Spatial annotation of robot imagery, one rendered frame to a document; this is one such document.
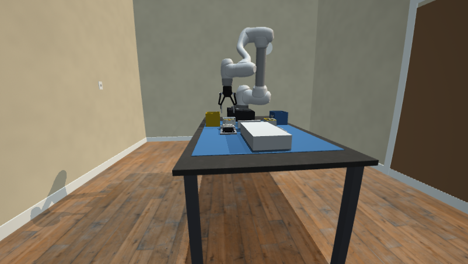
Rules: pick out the yellow open-top bin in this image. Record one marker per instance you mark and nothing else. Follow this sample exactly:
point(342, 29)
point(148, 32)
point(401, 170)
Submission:
point(212, 119)

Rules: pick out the blue flat mat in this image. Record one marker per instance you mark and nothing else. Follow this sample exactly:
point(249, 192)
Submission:
point(211, 142)

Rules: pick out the dark blue open bin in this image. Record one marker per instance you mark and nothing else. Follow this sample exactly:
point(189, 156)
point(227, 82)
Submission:
point(282, 118)

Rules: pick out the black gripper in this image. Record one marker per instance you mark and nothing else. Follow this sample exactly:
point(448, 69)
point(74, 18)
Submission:
point(227, 92)

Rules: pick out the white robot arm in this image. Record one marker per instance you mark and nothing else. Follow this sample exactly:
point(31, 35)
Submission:
point(261, 36)

